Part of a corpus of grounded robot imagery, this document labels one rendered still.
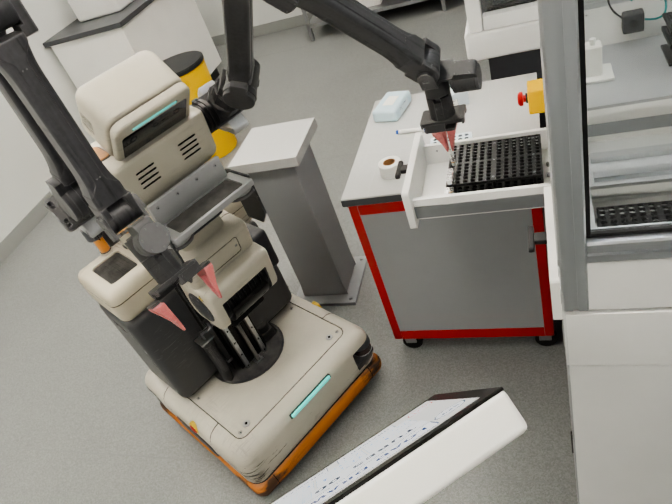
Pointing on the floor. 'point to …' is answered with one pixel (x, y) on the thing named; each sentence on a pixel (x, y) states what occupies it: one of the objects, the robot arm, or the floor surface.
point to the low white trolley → (452, 237)
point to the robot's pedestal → (301, 211)
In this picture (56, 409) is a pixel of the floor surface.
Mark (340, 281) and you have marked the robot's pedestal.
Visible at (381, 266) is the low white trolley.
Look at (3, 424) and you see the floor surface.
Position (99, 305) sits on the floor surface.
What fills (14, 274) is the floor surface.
